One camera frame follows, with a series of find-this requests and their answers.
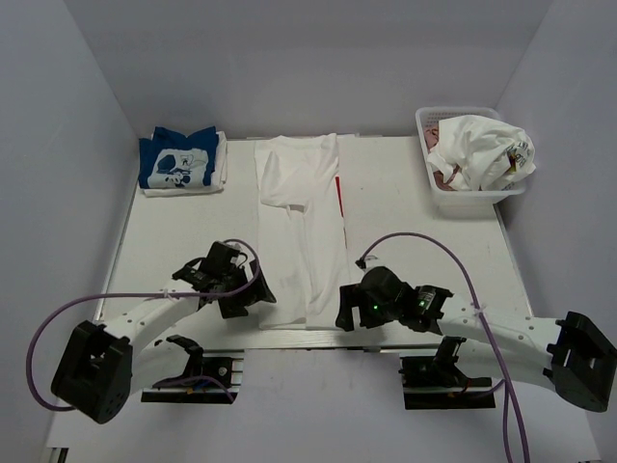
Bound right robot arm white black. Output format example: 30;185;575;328
335;266;616;413

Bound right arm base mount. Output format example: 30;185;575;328
399;356;496;411

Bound white t shirt red print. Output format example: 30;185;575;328
254;133;350;330

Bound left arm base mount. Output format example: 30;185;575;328
140;351;244;405

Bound folded white t shirt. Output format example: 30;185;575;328
142;131;228;198

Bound pink t shirt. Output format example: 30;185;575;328
423;124;458;191

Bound white t shirt black lettering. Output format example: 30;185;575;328
427;115;536;192

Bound white plastic basket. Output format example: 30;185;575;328
416;106;529;213

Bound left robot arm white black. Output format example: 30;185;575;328
51;239;277;424

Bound folded blue t shirt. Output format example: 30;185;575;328
138;126;220;191

